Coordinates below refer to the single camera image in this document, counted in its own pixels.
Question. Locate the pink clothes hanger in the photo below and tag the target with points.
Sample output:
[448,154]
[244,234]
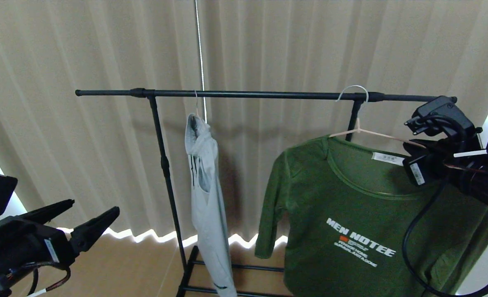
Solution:
[376,134]
[196,101]

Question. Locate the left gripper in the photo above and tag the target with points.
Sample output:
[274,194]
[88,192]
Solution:
[21,247]

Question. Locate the beige curtain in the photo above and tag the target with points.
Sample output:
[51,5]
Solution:
[62,62]

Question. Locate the black clothes rack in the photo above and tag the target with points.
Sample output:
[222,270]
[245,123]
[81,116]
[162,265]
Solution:
[268,95]

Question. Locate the green printed garment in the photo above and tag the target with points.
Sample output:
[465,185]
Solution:
[330,198]

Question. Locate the pale grey shorts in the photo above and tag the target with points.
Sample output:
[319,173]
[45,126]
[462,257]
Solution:
[209,214]

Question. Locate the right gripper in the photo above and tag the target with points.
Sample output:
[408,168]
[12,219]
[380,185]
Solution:
[442,165]

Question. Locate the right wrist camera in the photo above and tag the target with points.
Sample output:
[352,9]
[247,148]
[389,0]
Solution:
[442,109]

